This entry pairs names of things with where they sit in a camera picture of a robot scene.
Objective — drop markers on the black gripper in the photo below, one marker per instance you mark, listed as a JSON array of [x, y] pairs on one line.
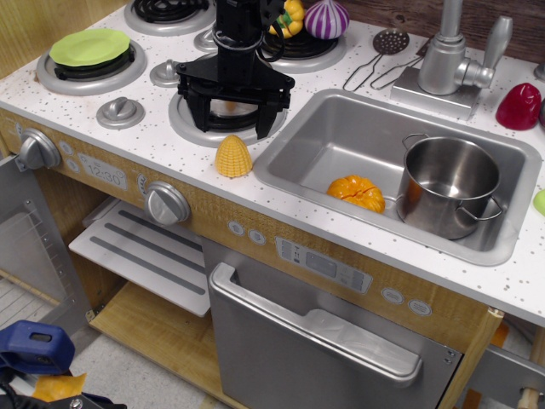
[[206, 79]]

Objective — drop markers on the yellow toy corn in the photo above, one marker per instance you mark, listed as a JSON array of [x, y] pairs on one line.
[[232, 158]]

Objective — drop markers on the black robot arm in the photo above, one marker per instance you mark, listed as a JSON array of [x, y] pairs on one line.
[[240, 27]]

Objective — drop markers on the small steel pan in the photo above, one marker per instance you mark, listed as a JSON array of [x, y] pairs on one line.
[[231, 109]]

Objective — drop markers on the front right stove burner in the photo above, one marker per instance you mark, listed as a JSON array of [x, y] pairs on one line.
[[181, 122]]

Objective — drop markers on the stove burner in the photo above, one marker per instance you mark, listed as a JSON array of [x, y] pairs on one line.
[[303, 53], [181, 122], [169, 18], [92, 80]]

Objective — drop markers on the back right stove burner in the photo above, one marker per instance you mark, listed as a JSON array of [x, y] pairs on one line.
[[303, 53]]

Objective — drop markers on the front left stove burner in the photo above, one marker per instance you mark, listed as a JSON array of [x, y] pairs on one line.
[[92, 80]]

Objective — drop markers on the back left stove burner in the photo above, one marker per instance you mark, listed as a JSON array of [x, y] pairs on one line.
[[169, 18]]

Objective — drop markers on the silver countertop knob back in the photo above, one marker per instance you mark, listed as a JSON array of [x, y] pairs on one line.
[[204, 41]]

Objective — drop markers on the silver countertop knob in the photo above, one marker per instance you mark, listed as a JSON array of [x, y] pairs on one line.
[[204, 41], [164, 75], [120, 113]]

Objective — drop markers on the silver countertop knob middle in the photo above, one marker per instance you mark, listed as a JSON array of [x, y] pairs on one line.
[[164, 75]]

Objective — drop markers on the silver sink basin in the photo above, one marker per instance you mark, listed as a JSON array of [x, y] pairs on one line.
[[338, 134]]

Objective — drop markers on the yellow toy bell pepper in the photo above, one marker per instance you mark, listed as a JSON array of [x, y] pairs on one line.
[[291, 21]]

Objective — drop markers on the silver countertop knob front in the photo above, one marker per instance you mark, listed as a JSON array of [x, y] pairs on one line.
[[120, 113]]

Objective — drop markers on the silver oven knob right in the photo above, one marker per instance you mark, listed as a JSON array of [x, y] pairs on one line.
[[165, 205]]

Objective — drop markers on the silver oven knob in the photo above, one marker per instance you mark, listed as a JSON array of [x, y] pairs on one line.
[[37, 150], [165, 205]]

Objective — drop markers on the purple toy onion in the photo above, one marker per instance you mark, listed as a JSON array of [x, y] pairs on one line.
[[327, 20]]

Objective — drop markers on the orange toy pumpkin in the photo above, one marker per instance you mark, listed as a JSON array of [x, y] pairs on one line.
[[359, 191]]

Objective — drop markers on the green toy plate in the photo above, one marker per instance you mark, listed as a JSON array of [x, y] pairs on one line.
[[89, 47]]

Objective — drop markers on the white oven rack shelf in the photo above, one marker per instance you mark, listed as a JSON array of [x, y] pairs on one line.
[[167, 261]]

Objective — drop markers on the metal slotted spoon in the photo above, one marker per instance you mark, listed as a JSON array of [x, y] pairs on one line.
[[390, 41]]

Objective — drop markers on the silver oven knob left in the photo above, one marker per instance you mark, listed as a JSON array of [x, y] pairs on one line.
[[37, 150]]

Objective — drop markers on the silver toy faucet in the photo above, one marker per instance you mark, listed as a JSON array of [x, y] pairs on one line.
[[448, 82]]

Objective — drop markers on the silver dishwasher door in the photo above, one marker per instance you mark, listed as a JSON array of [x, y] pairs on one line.
[[282, 343]]

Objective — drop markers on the open oven door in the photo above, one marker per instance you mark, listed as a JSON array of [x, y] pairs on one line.
[[38, 279]]

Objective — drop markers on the red toy pepper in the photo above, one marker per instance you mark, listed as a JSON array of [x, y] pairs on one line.
[[520, 107]]

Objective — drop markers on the blue clamp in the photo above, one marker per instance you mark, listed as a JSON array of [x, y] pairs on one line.
[[34, 348]]

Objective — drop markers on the green toy at right edge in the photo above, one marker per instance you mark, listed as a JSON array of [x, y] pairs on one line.
[[539, 202]]

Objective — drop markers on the metal wire utensil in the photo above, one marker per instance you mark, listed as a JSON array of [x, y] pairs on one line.
[[389, 77]]

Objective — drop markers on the steel pot with handles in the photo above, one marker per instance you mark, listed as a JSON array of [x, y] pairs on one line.
[[448, 185]]

